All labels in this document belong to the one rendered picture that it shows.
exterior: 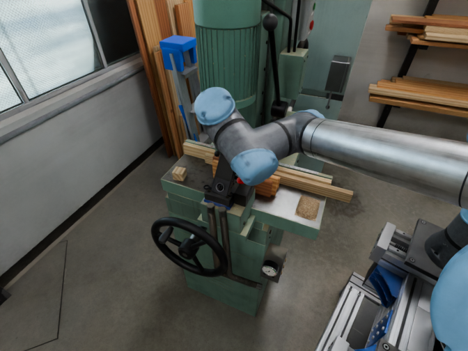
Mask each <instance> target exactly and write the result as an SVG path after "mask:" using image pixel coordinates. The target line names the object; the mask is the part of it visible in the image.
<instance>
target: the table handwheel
mask: <svg viewBox="0 0 468 351"><path fill-rule="evenodd" d="M163 226H174V227H177V228H181V229H183V230H185V231H188V232H190V233H191V234H192V235H191V236H190V238H186V239H184V240H183V242H180V241H178V240H175V239H173V238H172V237H169V239H168V240H167V241H168V242H170V243H172V244H174V245H176V246H177V247H179V248H178V253H179V254H180V255H181V256H182V257H183V258H185V259H187V260H191V259H192V260H193V261H194V262H195V264H196V265H193V264H191V263H189V262H187V261H186V260H184V259H182V258H181V257H179V256H178V255H177V254H175V253H174V252H173V251H172V250H170V249H169V248H168V247H167V245H166V244H165V243H164V244H160V243H159V237H160V236H161V234H162V233H161V232H160V231H159V230H160V228H161V227H163ZM207 229H208V228H206V227H204V226H200V225H196V224H193V223H192V222H189V221H186V220H184V219H180V218H176V217H162V218H159V219H157V220H156V221H155V222H154V223H153V224H152V227H151V235H152V238H153V241H154V243H155V244H156V245H157V247H158V249H159V250H160V251H161V252H162V253H163V254H164V255H165V256H166V257H167V258H168V259H170V260H171V261H172V262H174V263H175V264H176V265H178V266H180V267H181V268H183V269H185V270H187V271H189V272H191V273H194V274H197V275H199V276H205V277H218V276H221V275H223V274H224V273H225V272H226V271H227V269H228V256H227V254H226V252H225V251H224V249H223V247H222V246H221V245H220V243H218V241H217V240H216V239H215V238H214V237H213V236H211V234H209V233H208V232H207ZM200 240H201V241H200ZM205 244H207V245H208V246H209V247H210V248H211V249H212V250H213V251H214V252H215V253H216V255H217V257H218V259H219V262H220V266H219V267H218V268H216V269H206V268H203V266H202V264H201V263H200V262H199V260H198V258H197V257H196V253H197V251H198V250H199V247H201V246H203V245H205Z"/></svg>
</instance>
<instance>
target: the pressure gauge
mask: <svg viewBox="0 0 468 351"><path fill-rule="evenodd" d="M261 270H262V271H263V272H264V273H265V274H266V275H268V276H276V275H277V274H278V271H279V266H278V264H277V263H275V262H274V261H272V260H265V261H264V263H263V266H262V267H261ZM269 271H270V272H269Z"/></svg>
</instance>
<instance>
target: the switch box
mask: <svg viewBox="0 0 468 351"><path fill-rule="evenodd" d="M314 2H315V4H316V0H301V6H300V13H299V25H298V32H297V40H303V41H305V40H306V39H307V37H308V36H309V35H310V33H311V30H310V28H309V27H310V23H311V22H312V20H313V16H314V12H315V10H313V4H314ZM312 12H313V14H312V15H311V13H312ZM296 14H297V0H293V2H292V12H291V17H292V36H291V40H294V34H295V21H296ZM309 31H310V33H309ZM308 33H309V34H308Z"/></svg>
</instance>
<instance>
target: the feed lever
mask: <svg viewBox="0 0 468 351"><path fill-rule="evenodd" d="M277 25H278V19H277V17H276V15H274V14H267V15H266V16H265V17H264V19H263V27H264V29H265V30H266V31H268V34H269V40H270V51H271V58H272V69H273V75H274V86H275V93H276V100H274V101H273V103H272V107H271V112H270V114H271V116H274V117H278V118H285V117H286V113H287V110H288V102H285V101H281V98H280V90H279V76H278V68H277V59H276V45H275V37H274V30H275V28H276V27H277Z"/></svg>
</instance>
